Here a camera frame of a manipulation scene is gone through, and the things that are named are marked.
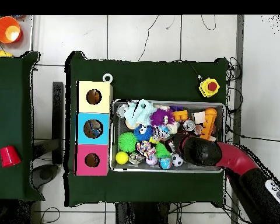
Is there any multicolour rope toy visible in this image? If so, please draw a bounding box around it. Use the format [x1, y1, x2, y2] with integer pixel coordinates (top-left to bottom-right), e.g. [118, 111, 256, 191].
[135, 140, 157, 160]

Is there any black cable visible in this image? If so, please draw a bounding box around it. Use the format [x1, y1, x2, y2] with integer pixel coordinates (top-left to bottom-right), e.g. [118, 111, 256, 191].
[174, 59, 202, 80]
[226, 125, 280, 142]
[39, 206, 61, 224]
[201, 15, 217, 31]
[137, 15, 160, 62]

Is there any red plastic cup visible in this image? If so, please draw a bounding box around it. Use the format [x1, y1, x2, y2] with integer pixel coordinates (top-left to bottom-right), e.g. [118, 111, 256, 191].
[0, 145, 22, 168]

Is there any green spiky ball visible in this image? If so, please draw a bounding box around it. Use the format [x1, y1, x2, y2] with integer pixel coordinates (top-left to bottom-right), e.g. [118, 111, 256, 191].
[155, 142, 172, 159]
[117, 132, 138, 153]

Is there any wire mesh bin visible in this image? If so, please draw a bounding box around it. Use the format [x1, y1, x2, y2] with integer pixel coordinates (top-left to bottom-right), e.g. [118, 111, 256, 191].
[109, 99, 226, 174]

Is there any purple spiky ball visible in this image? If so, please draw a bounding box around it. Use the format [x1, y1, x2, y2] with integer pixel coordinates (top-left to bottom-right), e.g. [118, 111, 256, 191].
[149, 107, 176, 127]

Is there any wooden three-hole box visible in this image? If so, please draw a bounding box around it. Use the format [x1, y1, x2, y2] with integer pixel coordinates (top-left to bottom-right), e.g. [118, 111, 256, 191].
[74, 80, 114, 176]

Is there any mint green cloth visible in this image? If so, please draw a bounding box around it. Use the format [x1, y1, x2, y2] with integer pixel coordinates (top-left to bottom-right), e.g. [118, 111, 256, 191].
[124, 99, 158, 129]

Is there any dark green table cloth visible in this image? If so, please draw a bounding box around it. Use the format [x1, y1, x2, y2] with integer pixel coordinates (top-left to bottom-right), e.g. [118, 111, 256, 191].
[0, 51, 45, 202]
[64, 51, 229, 208]

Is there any silver drink can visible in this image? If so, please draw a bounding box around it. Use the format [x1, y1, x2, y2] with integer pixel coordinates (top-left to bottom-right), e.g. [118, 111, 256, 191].
[183, 119, 197, 132]

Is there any clear plastic bottle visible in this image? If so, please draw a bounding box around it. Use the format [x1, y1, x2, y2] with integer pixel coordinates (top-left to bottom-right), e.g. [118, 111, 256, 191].
[153, 124, 172, 141]

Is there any orange plastic cup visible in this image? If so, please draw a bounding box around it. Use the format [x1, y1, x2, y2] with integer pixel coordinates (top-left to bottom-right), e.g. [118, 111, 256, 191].
[0, 16, 22, 44]

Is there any long orange toy brick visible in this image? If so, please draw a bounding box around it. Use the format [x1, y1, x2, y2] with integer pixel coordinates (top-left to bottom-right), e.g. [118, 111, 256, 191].
[199, 107, 218, 141]

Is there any small soccer ball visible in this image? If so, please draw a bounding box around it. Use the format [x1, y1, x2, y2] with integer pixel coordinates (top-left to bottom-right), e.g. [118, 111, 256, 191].
[171, 153, 184, 167]

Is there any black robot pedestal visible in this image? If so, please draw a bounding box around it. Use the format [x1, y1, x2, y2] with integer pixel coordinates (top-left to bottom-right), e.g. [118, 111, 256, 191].
[115, 201, 171, 224]

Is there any yellow ball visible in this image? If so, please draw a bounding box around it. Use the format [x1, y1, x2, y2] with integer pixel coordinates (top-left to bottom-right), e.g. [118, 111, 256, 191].
[115, 150, 130, 165]

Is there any yellow emergency stop button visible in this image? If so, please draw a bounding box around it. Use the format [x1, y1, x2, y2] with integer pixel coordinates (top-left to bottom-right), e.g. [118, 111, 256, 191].
[198, 77, 221, 98]

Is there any black stand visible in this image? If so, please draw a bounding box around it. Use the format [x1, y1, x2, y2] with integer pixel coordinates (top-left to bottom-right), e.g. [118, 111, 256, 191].
[32, 81, 64, 190]

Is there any blue globe ball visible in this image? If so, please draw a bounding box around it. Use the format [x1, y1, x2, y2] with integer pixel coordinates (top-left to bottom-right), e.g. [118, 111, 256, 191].
[159, 156, 173, 170]

